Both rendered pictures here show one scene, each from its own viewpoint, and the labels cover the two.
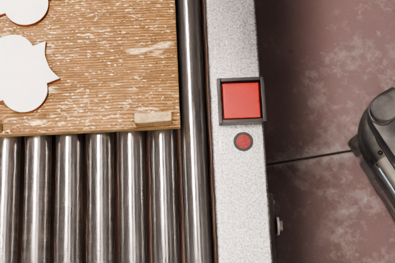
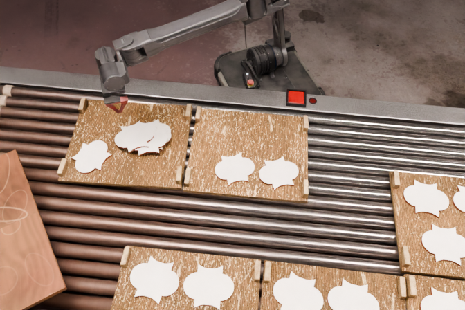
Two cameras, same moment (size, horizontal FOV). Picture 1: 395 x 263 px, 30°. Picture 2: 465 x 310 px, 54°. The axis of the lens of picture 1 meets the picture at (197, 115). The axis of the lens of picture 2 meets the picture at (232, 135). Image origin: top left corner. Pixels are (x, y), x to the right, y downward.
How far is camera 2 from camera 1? 1.21 m
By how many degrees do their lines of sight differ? 37
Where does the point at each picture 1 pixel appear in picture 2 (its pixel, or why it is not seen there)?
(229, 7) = (252, 97)
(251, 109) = (300, 94)
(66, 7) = (246, 152)
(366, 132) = not seen: hidden behind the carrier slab
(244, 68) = (280, 95)
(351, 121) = not seen: hidden behind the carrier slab
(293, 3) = not seen: hidden behind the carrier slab
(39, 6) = (245, 161)
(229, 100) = (295, 100)
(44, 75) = (281, 161)
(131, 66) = (278, 130)
